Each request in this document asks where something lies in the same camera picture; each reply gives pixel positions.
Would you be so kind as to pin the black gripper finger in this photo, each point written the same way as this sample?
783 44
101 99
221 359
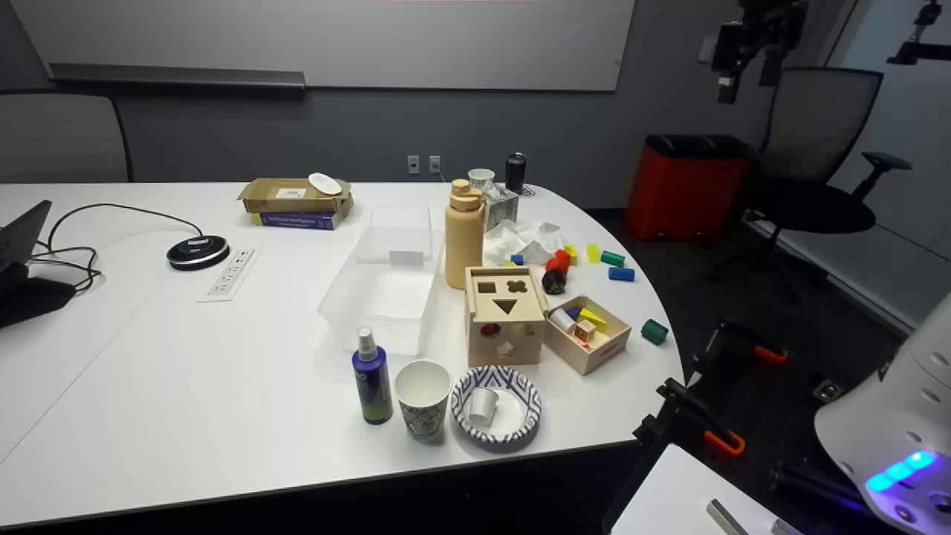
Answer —
730 62
771 62

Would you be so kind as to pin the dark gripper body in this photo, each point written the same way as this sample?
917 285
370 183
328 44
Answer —
771 22

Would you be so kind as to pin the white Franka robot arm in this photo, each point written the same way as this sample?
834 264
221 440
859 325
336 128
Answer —
893 416

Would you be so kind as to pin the open wooden tray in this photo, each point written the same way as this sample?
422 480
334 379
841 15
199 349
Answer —
596 352

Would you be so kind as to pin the wooden shape sorter box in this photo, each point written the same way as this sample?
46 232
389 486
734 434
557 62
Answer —
507 336

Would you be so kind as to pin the white object on cardboard box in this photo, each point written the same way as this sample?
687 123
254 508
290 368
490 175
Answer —
324 184

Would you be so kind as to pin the cardboard box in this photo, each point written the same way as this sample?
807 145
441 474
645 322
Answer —
284 197

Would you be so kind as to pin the black mesh office chair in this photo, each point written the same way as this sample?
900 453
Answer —
819 119

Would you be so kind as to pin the orange bin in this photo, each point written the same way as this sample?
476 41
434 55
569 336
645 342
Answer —
684 189

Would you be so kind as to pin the green wooden cylinder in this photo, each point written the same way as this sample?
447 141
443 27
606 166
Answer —
612 257

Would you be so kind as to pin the white side table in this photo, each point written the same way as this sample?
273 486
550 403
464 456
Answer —
871 269

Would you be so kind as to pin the flat yellow wooden block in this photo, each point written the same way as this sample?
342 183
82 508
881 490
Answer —
593 252

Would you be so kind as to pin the blue wooden cylinder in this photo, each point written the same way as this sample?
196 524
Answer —
623 275

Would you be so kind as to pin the black cup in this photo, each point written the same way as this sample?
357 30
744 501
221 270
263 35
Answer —
514 171

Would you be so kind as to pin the crumpled clear plastic bag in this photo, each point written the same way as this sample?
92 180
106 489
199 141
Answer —
523 242

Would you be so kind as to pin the white paper cup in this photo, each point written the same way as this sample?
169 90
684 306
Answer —
478 180

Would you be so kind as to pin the green wooden block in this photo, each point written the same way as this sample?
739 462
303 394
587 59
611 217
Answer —
655 330

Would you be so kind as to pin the dark brown wooden block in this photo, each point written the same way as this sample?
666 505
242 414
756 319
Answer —
553 282

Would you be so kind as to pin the small blue wooden block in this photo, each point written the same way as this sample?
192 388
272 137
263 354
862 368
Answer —
517 258

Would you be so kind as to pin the white wooden cylinder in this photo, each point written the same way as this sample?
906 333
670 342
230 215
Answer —
563 319

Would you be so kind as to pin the tan plastic bottle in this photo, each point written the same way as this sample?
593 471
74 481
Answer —
464 239

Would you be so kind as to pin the whiteboard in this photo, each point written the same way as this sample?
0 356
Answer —
346 34

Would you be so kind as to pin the blue patterned paper plate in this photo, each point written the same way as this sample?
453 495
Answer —
520 410

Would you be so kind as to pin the white tape roll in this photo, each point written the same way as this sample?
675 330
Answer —
483 404

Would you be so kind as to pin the clear plastic bin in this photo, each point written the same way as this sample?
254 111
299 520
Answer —
382 306

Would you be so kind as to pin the small grey cylinder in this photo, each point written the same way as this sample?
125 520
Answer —
725 518

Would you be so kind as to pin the patterned paper cup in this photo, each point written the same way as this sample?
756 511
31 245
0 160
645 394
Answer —
422 403

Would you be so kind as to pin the blue book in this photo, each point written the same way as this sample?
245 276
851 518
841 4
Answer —
299 220

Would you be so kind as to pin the purple spray bottle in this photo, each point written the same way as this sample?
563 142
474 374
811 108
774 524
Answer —
372 380

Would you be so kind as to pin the white remote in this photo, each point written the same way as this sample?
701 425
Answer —
226 275

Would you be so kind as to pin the whiteboard tray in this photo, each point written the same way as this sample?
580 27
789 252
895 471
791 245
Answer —
178 76

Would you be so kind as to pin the black round puck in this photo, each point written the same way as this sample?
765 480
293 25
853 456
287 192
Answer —
196 251

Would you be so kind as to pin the grey conference chair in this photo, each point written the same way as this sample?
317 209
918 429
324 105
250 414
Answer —
61 137

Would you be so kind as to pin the black laptop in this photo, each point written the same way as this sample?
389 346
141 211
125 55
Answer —
25 285

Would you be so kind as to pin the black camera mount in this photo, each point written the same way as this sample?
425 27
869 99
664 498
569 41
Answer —
926 34

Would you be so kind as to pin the wall outlet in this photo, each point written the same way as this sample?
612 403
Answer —
413 160
434 160

